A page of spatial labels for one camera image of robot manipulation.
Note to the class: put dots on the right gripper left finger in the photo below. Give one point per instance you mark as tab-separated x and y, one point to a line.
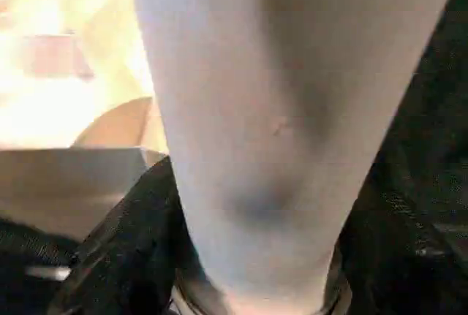
131	249

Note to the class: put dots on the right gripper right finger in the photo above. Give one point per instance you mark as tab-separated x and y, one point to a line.
402	256

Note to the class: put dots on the white plastic table leg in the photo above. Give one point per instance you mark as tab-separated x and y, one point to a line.
278	96

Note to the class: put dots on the white plastic table top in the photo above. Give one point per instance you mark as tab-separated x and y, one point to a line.
58	81

